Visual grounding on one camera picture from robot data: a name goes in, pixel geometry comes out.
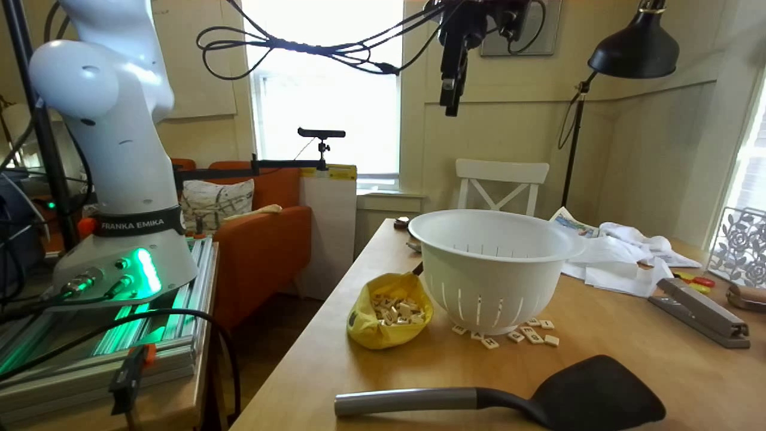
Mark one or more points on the white wooden chair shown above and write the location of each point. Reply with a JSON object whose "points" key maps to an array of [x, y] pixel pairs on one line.
{"points": [[499, 185]]}

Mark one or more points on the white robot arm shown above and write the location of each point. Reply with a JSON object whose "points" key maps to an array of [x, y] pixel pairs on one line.
{"points": [[110, 86]]}

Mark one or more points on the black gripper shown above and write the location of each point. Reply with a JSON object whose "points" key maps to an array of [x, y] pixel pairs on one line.
{"points": [[462, 29]]}

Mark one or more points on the yellow bag of letter tiles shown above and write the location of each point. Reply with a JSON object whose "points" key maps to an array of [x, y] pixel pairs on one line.
{"points": [[388, 313]]}

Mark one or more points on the white colander bowl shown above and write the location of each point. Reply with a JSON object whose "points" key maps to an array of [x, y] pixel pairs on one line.
{"points": [[489, 268]]}

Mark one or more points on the grey cardboard box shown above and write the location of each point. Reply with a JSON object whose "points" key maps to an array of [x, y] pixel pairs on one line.
{"points": [[698, 313]]}

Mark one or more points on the white metal floral napkin holder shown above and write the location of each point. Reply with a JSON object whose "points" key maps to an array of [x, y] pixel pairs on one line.
{"points": [[737, 250]]}

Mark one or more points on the black camera on stand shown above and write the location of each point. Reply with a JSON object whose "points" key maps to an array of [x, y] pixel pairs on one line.
{"points": [[320, 138]]}

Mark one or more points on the white cloth pile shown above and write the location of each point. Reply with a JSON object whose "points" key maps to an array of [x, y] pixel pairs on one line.
{"points": [[617, 256]]}

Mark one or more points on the black spatula grey handle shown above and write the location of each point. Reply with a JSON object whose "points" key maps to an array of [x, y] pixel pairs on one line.
{"points": [[597, 393]]}

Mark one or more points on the wooden roller tool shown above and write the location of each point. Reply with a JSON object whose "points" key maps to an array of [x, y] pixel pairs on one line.
{"points": [[746, 298]]}

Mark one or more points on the orange armchair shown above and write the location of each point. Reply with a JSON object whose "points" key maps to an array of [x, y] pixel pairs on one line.
{"points": [[256, 224]]}

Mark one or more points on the black desk lamp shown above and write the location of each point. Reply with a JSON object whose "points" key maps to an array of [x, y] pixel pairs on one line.
{"points": [[637, 51]]}

